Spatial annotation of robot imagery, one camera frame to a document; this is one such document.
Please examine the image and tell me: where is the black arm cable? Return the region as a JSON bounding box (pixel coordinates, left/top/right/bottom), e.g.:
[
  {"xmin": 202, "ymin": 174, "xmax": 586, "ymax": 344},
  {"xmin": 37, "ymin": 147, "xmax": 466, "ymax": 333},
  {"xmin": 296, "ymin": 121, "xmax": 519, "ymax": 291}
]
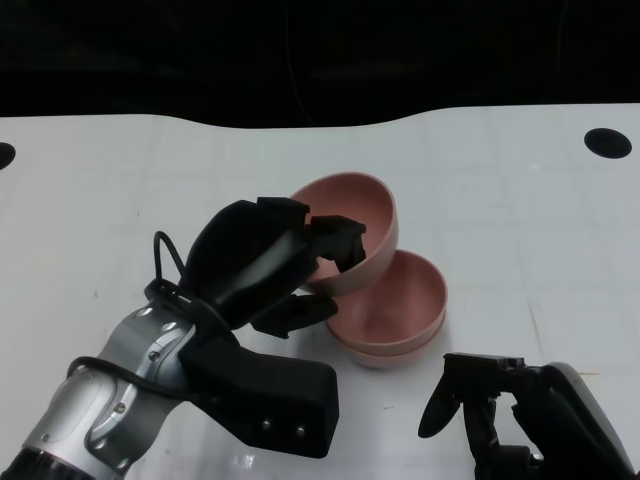
[{"xmin": 67, "ymin": 230, "xmax": 221, "ymax": 401}]

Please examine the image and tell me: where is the pink plastic bowl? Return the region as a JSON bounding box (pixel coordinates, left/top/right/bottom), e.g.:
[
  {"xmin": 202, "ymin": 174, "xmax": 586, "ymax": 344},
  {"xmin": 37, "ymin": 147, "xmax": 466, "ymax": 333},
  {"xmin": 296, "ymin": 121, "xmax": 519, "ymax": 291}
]
[
  {"xmin": 327, "ymin": 312, "xmax": 447, "ymax": 370},
  {"xmin": 324, "ymin": 249, "xmax": 449, "ymax": 351},
  {"xmin": 288, "ymin": 172, "xmax": 401, "ymax": 297}
]

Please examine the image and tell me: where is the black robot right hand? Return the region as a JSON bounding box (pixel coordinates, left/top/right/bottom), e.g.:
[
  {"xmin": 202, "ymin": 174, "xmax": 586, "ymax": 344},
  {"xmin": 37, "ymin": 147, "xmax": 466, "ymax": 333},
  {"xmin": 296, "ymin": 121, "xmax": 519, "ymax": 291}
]
[{"xmin": 418, "ymin": 352, "xmax": 636, "ymax": 480}]

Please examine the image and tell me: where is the black backdrop cloth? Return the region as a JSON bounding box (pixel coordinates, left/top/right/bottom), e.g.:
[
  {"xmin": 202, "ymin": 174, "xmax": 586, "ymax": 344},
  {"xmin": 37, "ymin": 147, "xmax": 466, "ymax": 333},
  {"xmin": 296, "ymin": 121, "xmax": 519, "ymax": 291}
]
[{"xmin": 0, "ymin": 0, "xmax": 640, "ymax": 129}]

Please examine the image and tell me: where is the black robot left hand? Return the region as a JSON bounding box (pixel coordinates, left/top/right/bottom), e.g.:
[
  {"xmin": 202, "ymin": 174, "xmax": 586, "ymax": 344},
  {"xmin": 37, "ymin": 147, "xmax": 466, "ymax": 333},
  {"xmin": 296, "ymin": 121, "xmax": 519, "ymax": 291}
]
[{"xmin": 177, "ymin": 197, "xmax": 369, "ymax": 340}]

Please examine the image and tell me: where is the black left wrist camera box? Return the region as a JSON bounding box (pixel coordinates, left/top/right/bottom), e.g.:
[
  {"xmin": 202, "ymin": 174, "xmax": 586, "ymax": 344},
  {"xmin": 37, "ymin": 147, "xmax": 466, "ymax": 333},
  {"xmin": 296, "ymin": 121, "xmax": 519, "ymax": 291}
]
[{"xmin": 179, "ymin": 332, "xmax": 340, "ymax": 460}]

